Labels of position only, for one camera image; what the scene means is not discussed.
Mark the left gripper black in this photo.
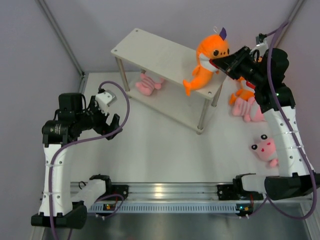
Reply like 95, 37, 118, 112
75, 96, 122, 140

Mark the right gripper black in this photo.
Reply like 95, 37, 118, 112
211, 46, 266, 87

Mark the large orange shark plush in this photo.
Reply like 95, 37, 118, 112
182, 27, 230, 97

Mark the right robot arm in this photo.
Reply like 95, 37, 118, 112
209, 46, 320, 200

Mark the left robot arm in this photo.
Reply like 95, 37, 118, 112
31, 90, 120, 229

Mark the pink plush under shelf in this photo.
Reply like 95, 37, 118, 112
135, 73, 165, 96

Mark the white two-tier shelf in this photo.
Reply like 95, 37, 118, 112
111, 28, 227, 135

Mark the pink striped plush middle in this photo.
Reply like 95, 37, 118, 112
231, 97, 265, 123

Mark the pink frog plush front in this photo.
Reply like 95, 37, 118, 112
250, 134, 279, 168

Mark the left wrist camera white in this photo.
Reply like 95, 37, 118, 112
95, 90, 117, 109

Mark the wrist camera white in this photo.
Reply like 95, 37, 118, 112
250, 33, 269, 56
95, 90, 117, 109

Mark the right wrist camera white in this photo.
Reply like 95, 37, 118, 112
250, 33, 269, 56

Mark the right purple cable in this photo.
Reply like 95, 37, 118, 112
249, 21, 320, 221

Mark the purple cable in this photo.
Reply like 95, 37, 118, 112
49, 80, 130, 240
249, 21, 320, 221

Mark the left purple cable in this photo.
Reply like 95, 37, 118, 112
49, 80, 130, 240

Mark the perforated cable duct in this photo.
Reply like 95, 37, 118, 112
88, 202, 252, 214

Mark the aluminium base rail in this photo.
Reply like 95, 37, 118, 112
66, 179, 250, 204

